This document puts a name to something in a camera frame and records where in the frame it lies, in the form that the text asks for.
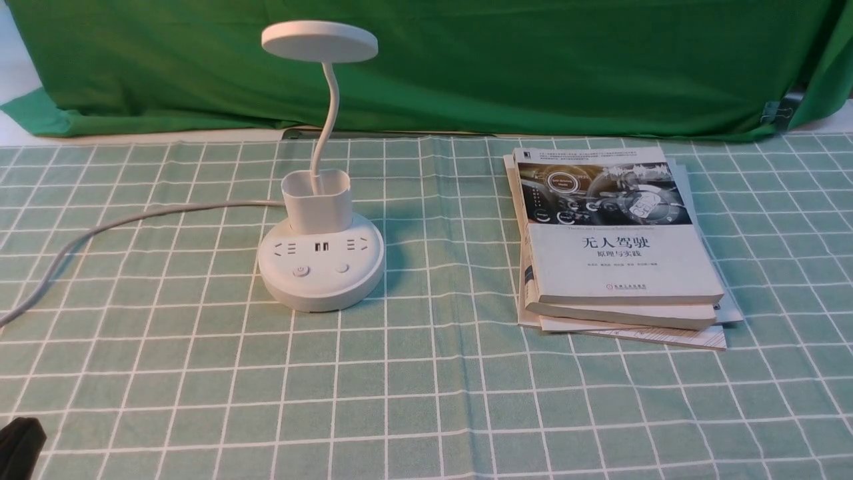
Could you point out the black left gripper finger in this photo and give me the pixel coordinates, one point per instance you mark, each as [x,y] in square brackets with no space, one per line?
[21,443]

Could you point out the white desk lamp with sockets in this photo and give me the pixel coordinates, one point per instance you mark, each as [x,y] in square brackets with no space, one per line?
[323,257]

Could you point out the green checkered tablecloth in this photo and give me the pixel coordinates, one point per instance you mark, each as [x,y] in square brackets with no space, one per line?
[159,354]

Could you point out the top book with car cover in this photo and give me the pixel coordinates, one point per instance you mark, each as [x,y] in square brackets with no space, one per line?
[620,253]

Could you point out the bottom thin white book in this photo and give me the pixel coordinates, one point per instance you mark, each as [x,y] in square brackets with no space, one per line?
[711,338]

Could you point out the green backdrop cloth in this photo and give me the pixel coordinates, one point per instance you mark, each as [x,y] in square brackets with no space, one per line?
[701,69]

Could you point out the black binder clip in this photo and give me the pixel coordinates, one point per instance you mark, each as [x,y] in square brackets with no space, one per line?
[781,112]

